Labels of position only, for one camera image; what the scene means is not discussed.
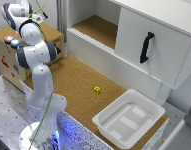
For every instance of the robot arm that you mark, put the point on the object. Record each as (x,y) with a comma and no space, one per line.
(41,83)

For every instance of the yellow block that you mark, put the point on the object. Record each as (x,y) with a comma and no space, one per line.
(97,89)

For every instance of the white cabinet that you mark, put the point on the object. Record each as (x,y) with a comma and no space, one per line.
(95,56)

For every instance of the white plastic box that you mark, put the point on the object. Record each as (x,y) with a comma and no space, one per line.
(128,121)

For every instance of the white sliding door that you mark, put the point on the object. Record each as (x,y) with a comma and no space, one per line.
(168,56)

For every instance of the green button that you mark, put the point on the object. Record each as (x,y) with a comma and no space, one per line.
(20,47)

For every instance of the blue button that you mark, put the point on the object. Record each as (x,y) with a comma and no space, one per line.
(15,42)

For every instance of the wooden drawer box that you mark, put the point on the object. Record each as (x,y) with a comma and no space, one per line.
(6,71)

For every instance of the red button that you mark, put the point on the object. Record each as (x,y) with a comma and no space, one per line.
(8,39)

